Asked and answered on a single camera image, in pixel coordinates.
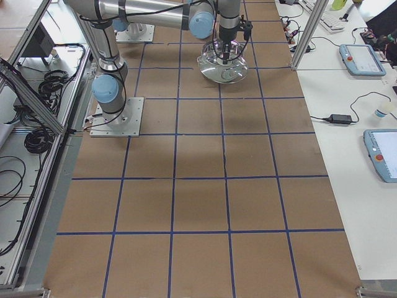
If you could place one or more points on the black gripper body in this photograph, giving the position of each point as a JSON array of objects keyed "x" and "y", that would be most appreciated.
[{"x": 227, "y": 35}]

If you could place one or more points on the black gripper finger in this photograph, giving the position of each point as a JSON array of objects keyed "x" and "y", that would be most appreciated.
[
  {"x": 229, "y": 50},
  {"x": 224, "y": 52}
]

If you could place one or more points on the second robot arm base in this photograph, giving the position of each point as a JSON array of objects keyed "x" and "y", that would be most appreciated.
[{"x": 131, "y": 29}]

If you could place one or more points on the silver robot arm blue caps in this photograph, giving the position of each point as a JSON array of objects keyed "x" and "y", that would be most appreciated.
[{"x": 219, "y": 20}]

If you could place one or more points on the white keyboard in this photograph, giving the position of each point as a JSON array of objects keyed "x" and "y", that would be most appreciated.
[{"x": 329, "y": 22}]

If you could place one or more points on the green bottle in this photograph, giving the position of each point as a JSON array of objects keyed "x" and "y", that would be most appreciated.
[{"x": 338, "y": 4}]

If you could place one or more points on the black power adapter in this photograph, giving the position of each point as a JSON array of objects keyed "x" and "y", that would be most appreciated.
[{"x": 339, "y": 119}]

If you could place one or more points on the upper blue teach pendant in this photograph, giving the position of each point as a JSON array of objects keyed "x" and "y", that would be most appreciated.
[{"x": 361, "y": 60}]

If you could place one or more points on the blue teach pendant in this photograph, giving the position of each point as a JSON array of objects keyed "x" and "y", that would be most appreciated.
[
  {"x": 361, "y": 60},
  {"x": 381, "y": 147}
]

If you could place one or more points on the white paper cup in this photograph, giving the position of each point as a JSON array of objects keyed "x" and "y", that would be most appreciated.
[{"x": 384, "y": 109}]

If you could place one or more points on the lower blue teach pendant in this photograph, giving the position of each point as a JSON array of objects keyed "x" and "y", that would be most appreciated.
[{"x": 381, "y": 147}]

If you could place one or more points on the aluminium diagonal strut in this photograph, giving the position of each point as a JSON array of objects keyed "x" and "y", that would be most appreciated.
[{"x": 29, "y": 97}]

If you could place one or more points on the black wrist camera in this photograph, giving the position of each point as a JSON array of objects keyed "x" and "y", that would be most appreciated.
[{"x": 246, "y": 28}]

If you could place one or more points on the aluminium frame post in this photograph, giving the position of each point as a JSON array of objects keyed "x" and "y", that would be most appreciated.
[{"x": 308, "y": 32}]

